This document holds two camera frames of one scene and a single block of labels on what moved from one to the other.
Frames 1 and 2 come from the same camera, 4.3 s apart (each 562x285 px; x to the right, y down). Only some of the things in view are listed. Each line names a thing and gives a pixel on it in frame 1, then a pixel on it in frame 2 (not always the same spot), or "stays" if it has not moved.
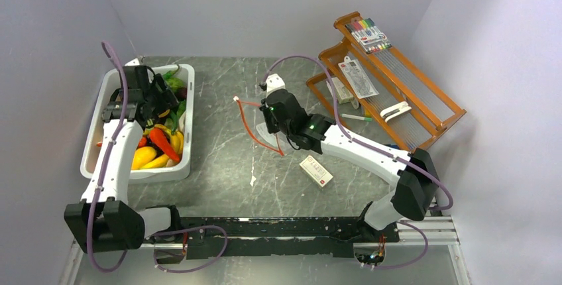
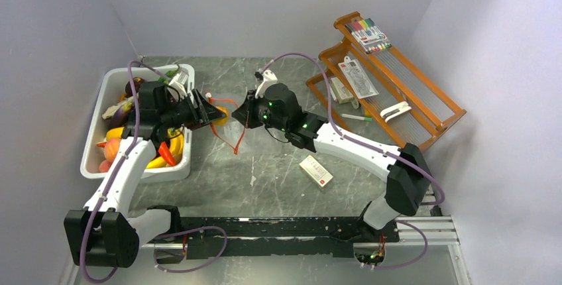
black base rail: [225, 238] stays
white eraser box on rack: [344, 96] stays
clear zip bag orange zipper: [255, 118] → [228, 97]
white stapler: [395, 111] stays
